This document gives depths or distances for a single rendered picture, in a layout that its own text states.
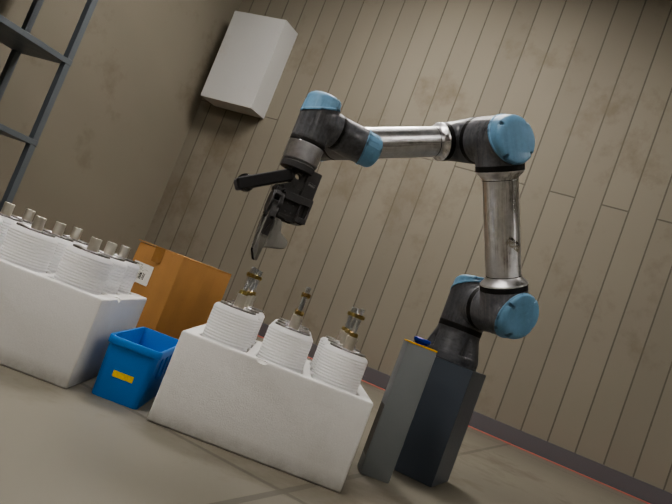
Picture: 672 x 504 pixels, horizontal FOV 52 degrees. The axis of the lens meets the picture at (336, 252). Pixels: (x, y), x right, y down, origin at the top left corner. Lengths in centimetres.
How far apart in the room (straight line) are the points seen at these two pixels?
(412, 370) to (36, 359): 78
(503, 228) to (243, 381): 73
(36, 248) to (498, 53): 336
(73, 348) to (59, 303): 9
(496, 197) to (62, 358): 101
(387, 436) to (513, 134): 74
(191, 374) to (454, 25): 350
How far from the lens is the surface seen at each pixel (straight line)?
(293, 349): 137
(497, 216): 169
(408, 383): 160
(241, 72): 475
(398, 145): 166
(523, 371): 383
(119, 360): 142
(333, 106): 143
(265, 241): 137
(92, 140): 442
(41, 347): 142
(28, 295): 142
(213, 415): 136
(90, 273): 143
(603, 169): 401
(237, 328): 137
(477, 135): 169
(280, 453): 136
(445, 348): 180
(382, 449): 161
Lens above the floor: 32
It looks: 4 degrees up
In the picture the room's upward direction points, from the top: 21 degrees clockwise
